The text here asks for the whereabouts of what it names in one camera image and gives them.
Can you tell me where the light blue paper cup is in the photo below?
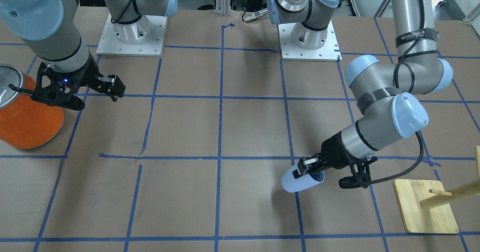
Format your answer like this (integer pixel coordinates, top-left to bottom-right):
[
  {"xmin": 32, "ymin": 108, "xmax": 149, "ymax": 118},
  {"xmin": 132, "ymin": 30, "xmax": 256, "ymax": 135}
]
[{"xmin": 281, "ymin": 165, "xmax": 325, "ymax": 193}]

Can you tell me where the wooden mug tree stand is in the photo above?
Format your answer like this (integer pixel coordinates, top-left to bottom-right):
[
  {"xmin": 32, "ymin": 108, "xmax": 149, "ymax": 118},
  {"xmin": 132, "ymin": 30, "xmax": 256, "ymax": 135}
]
[{"xmin": 393, "ymin": 145, "xmax": 480, "ymax": 234}]

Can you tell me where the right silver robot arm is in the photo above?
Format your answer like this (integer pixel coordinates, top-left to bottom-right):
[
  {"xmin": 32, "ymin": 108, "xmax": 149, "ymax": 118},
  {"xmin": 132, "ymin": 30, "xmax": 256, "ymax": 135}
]
[{"xmin": 1, "ymin": 0, "xmax": 178, "ymax": 111}]

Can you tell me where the orange cylindrical container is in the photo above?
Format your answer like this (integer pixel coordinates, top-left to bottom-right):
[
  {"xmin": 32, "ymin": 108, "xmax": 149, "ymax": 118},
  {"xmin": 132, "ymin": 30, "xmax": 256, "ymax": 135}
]
[{"xmin": 0, "ymin": 64, "xmax": 65, "ymax": 149}]

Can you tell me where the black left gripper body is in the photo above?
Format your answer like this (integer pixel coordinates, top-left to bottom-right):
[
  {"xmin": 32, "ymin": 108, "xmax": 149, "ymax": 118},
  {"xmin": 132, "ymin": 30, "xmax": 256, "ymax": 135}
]
[{"xmin": 319, "ymin": 132, "xmax": 378, "ymax": 189}]

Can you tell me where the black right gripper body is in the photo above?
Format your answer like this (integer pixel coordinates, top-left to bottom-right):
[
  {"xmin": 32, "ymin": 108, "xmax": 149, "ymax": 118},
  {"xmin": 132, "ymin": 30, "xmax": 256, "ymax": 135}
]
[{"xmin": 30, "ymin": 55, "xmax": 103, "ymax": 111}]

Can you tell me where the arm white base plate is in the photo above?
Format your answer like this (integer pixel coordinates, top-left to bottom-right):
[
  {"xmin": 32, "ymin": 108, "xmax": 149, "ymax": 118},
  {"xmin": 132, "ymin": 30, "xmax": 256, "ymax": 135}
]
[
  {"xmin": 96, "ymin": 15, "xmax": 169, "ymax": 57},
  {"xmin": 277, "ymin": 21, "xmax": 342, "ymax": 62}
]

